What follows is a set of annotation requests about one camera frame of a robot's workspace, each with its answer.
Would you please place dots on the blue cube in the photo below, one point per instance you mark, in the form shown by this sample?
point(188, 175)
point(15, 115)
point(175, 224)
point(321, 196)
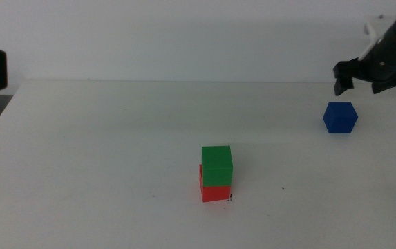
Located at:
point(340, 118)

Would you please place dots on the red cube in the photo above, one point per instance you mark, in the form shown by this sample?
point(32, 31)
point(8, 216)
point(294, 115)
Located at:
point(215, 194)

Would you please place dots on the green cube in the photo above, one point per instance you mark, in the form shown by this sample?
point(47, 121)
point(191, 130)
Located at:
point(216, 166)

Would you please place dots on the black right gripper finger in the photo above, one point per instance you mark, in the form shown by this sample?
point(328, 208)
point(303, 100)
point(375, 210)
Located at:
point(386, 85)
point(343, 86)

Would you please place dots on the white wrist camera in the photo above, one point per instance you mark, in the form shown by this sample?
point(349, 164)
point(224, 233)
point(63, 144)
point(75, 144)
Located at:
point(374, 34)

